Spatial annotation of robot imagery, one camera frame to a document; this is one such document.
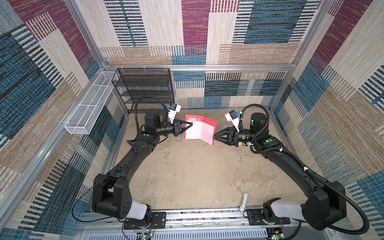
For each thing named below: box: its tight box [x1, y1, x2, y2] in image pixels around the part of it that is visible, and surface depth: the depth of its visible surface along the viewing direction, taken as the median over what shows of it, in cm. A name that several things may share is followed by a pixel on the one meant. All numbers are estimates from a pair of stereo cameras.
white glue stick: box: [239, 192, 248, 216], surface depth 79 cm
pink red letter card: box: [184, 115, 218, 146], surface depth 74 cm
